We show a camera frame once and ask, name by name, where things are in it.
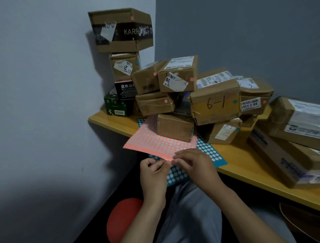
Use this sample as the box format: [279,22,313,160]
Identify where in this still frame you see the person's right hand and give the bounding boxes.
[172,148,227,196]

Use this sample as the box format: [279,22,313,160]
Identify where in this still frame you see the person's left hand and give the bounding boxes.
[139,158,173,203]

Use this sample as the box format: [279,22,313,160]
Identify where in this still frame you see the teal sticker sheet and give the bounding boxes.
[137,117,228,187]

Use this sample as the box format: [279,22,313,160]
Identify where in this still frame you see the small tall box white labels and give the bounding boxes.
[200,117,242,145]

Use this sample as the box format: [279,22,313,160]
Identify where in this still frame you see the pink dot sticker sheet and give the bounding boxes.
[122,114,198,162]

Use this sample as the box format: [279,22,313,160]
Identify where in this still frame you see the pile of brown parcels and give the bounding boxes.
[239,114,259,128]

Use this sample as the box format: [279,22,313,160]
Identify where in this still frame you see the box with 004 label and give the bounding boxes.
[247,128,320,190]

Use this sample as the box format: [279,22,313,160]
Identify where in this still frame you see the dark green box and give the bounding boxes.
[104,91,134,117]

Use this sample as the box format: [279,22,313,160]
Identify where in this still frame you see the small cardboard parcel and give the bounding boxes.
[157,55,198,93]
[257,97,320,151]

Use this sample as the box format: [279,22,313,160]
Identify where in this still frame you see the box marked 3-3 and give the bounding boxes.
[272,136,320,173]

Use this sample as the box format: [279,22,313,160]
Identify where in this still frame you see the box with black KARRIE band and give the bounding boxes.
[88,8,154,53]

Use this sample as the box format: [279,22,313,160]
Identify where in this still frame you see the person's left forearm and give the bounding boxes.
[120,198,167,243]

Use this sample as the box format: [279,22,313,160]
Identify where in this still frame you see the person's grey trousers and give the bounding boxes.
[156,181,297,243]

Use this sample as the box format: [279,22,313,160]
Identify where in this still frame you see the red stool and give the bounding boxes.
[107,198,144,243]

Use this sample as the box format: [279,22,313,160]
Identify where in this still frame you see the white cable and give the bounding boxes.
[279,203,320,242]

